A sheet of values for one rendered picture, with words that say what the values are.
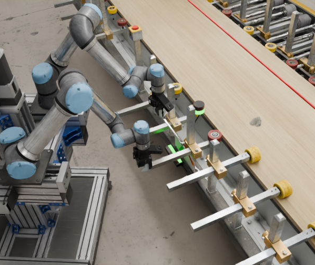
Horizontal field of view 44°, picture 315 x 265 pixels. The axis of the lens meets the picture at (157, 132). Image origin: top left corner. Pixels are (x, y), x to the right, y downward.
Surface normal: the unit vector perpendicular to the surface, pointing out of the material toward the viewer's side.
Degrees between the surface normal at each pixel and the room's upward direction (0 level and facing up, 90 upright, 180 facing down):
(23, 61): 0
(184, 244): 0
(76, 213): 0
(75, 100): 85
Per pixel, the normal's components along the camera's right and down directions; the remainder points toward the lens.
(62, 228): -0.05, -0.71
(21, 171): 0.32, 0.72
